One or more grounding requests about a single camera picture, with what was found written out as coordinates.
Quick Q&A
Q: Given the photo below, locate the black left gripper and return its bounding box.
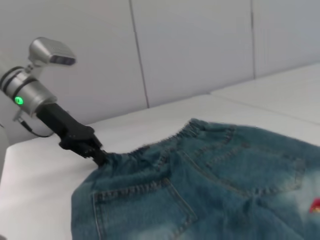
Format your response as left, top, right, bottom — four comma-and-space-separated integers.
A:
36, 101, 109, 168

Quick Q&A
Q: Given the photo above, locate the blue denim shorts basketball embroidery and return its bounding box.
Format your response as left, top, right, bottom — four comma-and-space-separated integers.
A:
71, 118, 320, 240

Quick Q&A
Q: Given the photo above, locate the thin left arm cable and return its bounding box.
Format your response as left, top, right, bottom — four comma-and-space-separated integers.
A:
13, 113, 55, 138

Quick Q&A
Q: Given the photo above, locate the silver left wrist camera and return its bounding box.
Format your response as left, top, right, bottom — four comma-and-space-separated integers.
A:
26, 36, 77, 73

